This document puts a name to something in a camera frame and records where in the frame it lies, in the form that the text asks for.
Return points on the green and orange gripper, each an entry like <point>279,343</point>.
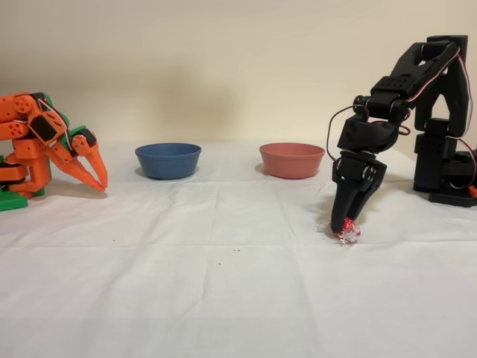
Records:
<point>81,154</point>

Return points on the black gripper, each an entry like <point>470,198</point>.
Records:
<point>350,186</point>

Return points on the red candy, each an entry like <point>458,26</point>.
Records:
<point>351,233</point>

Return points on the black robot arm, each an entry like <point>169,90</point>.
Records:
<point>458,74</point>

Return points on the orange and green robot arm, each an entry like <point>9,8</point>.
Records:
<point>22,149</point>

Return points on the red bowl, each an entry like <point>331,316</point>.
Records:
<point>292,164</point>

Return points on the blue bowl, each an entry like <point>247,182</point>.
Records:
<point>167,164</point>

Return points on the white tablecloth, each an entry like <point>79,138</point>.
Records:
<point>223,279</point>

